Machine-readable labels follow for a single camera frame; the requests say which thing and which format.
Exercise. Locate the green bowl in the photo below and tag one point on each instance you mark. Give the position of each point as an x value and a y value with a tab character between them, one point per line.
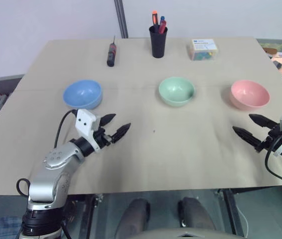
177	91

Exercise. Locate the black pen cup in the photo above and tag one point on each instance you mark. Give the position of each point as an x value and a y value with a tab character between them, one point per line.
158	42

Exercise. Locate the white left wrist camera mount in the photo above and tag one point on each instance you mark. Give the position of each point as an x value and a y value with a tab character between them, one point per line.
85	124

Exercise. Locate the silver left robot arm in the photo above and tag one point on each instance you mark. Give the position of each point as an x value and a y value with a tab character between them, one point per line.
53	174

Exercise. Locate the orange black marker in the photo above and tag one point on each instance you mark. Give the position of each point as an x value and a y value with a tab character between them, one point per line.
155	21

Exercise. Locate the pink bowl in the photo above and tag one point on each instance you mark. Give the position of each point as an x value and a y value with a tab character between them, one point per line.
250	94

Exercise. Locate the black red screwdriver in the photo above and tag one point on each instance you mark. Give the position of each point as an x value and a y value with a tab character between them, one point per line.
111	55

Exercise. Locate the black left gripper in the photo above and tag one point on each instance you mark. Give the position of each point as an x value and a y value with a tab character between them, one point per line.
102	136

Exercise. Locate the grey vertical post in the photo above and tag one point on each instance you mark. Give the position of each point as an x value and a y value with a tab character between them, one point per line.
121	18

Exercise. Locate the clear box of pins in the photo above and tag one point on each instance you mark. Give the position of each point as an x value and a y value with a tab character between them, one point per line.
202	49

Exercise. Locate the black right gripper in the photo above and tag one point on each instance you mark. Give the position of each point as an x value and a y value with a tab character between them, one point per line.
270	139

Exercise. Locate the blue bowl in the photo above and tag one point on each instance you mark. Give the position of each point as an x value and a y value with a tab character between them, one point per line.
83	94

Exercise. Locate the red marker blue cap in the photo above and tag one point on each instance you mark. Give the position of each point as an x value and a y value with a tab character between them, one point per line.
162	25

